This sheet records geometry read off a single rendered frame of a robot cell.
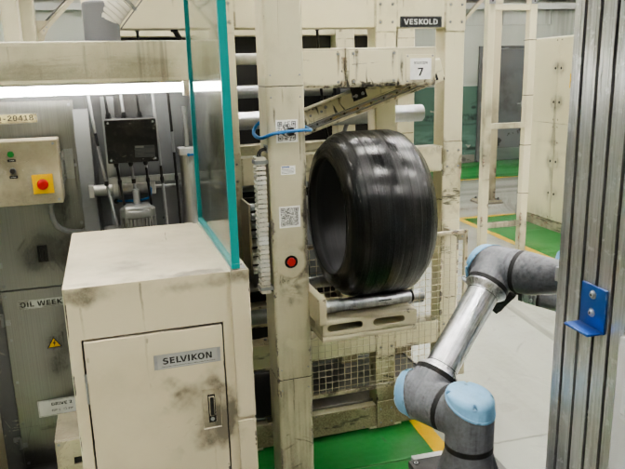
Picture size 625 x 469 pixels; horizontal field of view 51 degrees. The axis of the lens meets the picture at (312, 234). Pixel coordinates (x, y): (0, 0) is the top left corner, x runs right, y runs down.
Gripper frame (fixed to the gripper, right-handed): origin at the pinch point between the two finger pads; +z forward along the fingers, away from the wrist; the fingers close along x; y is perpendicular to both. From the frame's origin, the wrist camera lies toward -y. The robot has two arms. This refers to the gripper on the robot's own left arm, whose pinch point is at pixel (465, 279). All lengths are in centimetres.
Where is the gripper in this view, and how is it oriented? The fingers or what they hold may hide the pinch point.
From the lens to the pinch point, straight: 230.3
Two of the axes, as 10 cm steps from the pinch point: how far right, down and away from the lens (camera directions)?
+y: -0.9, -8.2, -5.6
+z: -8.5, -2.3, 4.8
